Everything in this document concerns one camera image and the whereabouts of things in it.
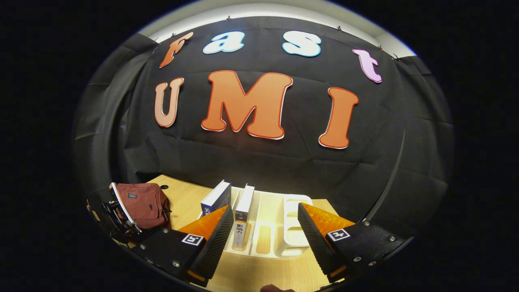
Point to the blue cover book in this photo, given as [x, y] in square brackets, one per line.
[217, 198]

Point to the white plastic bookshelf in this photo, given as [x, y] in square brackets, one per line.
[284, 227]

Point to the thin black pole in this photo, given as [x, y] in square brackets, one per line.
[390, 180]

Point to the white portrait cover book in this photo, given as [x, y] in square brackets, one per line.
[242, 211]

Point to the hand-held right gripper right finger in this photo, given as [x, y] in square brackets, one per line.
[316, 243]

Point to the maroon schoolbag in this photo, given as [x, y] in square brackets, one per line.
[146, 205]

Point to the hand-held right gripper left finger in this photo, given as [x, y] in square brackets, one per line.
[217, 243]

